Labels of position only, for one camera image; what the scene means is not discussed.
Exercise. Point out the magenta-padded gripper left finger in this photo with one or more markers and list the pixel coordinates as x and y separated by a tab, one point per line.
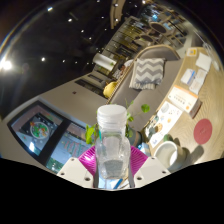
75	173

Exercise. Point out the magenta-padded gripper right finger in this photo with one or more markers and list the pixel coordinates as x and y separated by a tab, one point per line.
150	171

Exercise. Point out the clear bottle with white cap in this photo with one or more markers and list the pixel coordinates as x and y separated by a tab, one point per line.
112	146

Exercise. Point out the small blue white box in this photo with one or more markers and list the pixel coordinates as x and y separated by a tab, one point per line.
145	149

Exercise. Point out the green potted plant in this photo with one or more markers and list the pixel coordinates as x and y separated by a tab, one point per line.
90	133

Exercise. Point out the window with festive decals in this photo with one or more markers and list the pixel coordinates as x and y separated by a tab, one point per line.
40	130

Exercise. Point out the illustrated paper pamphlet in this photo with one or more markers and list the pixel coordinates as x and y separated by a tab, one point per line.
168	116

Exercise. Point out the flat round red coaster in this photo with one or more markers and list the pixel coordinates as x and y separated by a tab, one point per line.
203	131

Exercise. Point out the grey curved sofa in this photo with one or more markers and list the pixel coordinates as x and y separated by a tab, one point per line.
146	100

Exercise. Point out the white orange box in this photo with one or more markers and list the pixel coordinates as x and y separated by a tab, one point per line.
183	100

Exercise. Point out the person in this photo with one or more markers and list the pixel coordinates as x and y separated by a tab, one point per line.
119	71
110	89

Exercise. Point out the grey white chevron cushion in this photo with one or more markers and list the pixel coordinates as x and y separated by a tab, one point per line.
147	73

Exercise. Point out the blue white booklet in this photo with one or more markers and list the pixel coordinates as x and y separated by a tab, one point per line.
188	76

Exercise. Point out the white round pillar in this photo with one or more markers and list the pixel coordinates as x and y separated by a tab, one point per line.
104	61

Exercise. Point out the white paper napkin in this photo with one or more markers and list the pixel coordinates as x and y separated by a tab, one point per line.
203	62

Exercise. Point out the yellow card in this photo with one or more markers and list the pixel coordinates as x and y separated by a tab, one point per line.
191	52

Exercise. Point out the group of ceiling lights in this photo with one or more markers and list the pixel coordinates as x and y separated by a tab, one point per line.
6	65

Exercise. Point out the group of dining chairs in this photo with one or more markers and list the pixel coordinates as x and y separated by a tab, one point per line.
156	28

